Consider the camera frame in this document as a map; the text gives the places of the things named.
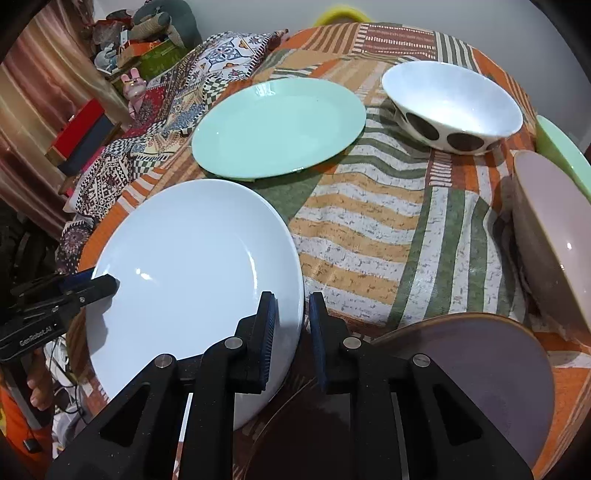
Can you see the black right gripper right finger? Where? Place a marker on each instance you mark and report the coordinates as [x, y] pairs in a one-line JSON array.
[[409, 419]]

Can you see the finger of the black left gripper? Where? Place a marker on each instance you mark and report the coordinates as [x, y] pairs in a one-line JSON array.
[[107, 286]]

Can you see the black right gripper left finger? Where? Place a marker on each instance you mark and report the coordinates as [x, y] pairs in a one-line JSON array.
[[175, 418]]

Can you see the purple ceramic plate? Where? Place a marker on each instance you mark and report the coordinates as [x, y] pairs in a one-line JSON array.
[[495, 361]]

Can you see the white plate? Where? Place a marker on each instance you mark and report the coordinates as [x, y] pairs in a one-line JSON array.
[[190, 262]]

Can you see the orange sleeved left forearm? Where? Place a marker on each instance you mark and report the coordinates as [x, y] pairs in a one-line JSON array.
[[18, 431]]

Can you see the left hand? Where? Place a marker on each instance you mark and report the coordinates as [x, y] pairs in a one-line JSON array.
[[40, 382]]

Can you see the red box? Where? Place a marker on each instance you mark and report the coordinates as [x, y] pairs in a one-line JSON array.
[[74, 131]]

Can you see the orange striped patchwork tablecloth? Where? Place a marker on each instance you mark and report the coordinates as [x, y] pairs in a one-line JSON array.
[[391, 231]]

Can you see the striped brown curtain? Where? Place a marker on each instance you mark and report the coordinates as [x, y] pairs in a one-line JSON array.
[[46, 77]]

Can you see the pink rabbit figurine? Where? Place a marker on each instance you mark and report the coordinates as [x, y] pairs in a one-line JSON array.
[[134, 89]]

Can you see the pink ceramic bowl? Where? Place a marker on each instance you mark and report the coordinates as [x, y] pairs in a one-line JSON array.
[[552, 226]]

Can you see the colourful patterned patchwork cloth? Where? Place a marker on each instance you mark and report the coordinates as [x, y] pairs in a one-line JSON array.
[[173, 104]]

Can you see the mint green plate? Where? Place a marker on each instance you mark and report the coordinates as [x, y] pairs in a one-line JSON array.
[[277, 127]]

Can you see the green cardboard box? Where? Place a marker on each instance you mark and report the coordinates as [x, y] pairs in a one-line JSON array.
[[150, 58]]

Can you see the grey plush toy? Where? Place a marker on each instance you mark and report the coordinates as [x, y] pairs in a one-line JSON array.
[[172, 17]]

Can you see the white bowl with brown dots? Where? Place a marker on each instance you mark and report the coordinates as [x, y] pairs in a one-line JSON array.
[[451, 108]]

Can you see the mint green bowl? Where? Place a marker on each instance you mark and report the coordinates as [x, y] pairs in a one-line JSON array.
[[556, 146]]

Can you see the yellow fuzzy chair back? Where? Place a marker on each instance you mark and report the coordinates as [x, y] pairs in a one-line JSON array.
[[342, 13]]

